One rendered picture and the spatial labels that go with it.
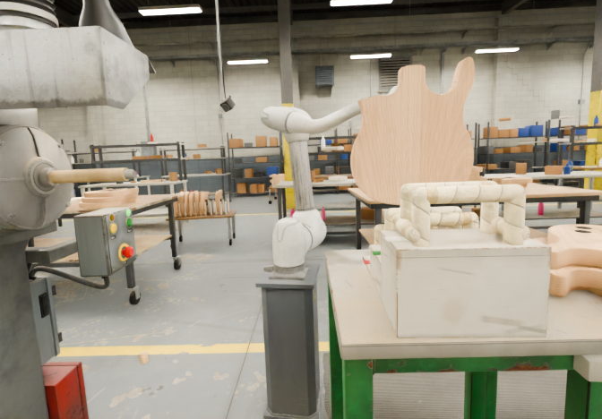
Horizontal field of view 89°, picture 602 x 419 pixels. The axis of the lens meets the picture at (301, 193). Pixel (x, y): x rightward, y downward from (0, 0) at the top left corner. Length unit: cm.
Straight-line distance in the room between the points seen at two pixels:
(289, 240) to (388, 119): 78
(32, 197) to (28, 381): 56
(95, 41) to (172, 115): 1219
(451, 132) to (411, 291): 52
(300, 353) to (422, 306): 107
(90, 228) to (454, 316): 103
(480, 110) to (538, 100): 211
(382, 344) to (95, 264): 90
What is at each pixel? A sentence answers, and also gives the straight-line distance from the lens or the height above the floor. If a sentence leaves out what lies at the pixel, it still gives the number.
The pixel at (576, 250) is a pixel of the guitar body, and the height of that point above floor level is 103.
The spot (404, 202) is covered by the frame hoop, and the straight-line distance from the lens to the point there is 68.
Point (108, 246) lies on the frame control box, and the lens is 116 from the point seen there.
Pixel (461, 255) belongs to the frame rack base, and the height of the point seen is 109.
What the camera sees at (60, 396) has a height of 57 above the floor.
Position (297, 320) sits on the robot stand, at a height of 52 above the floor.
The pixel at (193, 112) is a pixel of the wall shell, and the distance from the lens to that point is 1262.
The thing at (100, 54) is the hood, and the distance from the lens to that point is 72.
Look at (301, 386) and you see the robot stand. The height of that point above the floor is 18.
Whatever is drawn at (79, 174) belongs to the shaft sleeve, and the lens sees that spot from 91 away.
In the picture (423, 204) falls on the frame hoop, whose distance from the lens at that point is 60.
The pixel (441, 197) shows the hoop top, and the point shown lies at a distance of 61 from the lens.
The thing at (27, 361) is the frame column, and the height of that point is 73.
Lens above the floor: 127
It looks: 7 degrees down
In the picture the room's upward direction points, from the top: 2 degrees counter-clockwise
